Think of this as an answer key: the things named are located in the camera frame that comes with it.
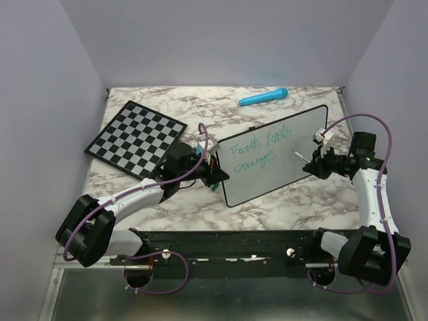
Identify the white whiteboard black frame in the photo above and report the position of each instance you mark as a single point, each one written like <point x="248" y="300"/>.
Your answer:
<point x="261" y="160"/>

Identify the green whiteboard marker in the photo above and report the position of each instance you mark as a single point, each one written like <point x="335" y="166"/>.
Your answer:
<point x="301" y="156"/>

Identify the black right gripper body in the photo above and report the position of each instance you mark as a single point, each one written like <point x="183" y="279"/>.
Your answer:
<point x="331" y="162"/>

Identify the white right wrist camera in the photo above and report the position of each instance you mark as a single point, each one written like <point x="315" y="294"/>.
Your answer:
<point x="324" y="140"/>

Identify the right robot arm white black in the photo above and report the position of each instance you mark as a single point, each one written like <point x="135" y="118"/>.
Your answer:
<point x="376" y="250"/>

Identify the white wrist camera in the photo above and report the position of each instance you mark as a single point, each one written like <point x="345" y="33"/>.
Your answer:
<point x="324" y="140"/>
<point x="211" y="148"/>

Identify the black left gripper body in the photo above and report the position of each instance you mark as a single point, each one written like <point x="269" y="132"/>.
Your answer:
<point x="204" y="170"/>

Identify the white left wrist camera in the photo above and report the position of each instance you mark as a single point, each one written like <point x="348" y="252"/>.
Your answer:
<point x="211" y="148"/>

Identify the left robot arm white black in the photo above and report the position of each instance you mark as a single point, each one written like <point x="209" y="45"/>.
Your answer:
<point x="88" y="231"/>

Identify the black and silver chessboard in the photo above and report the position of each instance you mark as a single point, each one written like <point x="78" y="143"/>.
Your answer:
<point x="136" y="140"/>

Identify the aluminium extrusion frame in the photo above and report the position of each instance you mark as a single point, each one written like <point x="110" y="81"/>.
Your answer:
<point x="60" y="263"/>

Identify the blue toy microphone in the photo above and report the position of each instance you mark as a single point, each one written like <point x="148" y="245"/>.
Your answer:
<point x="278" y="94"/>

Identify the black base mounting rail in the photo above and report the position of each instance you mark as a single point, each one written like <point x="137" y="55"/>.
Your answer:
<point x="229" y="254"/>

